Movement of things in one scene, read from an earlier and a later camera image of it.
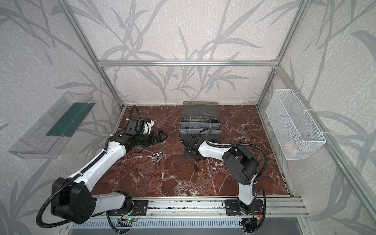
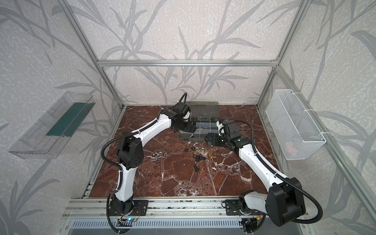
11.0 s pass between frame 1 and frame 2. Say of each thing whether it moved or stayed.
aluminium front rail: stayed
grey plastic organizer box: stayed
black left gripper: moved
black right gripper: moved
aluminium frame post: stayed
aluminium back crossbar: stayed
